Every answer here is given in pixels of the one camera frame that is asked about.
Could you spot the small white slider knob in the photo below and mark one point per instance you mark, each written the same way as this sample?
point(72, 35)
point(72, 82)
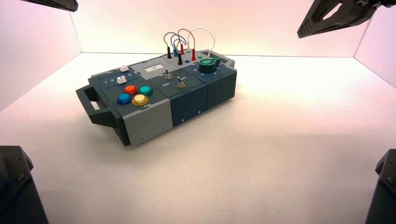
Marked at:
point(124, 68)

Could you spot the metal toggle switch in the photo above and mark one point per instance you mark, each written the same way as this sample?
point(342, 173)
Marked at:
point(181, 83)
point(167, 74)

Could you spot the green rotary knob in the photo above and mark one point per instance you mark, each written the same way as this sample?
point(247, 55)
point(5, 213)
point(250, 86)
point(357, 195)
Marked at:
point(208, 65)

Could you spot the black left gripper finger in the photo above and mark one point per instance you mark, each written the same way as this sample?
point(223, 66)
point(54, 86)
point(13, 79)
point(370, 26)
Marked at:
point(62, 3)

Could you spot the teal round push button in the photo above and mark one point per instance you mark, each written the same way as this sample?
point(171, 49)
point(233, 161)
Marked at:
point(145, 90)

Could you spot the red round push button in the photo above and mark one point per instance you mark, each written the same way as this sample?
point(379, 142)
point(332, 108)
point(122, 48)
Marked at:
point(131, 90)

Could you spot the teal and grey control box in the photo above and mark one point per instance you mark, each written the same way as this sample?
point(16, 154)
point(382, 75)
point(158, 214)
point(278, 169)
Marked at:
point(185, 99)

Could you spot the large white slider knob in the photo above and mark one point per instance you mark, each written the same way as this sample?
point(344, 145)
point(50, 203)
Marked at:
point(121, 80)

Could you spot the blue round push button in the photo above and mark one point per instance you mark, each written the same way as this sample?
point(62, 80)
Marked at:
point(124, 98)

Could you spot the yellow round push button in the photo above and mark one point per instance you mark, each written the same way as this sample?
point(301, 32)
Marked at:
point(140, 100)

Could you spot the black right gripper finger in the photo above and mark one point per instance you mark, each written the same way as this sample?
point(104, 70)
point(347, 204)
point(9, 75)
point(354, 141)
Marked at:
point(355, 15)
point(380, 2)

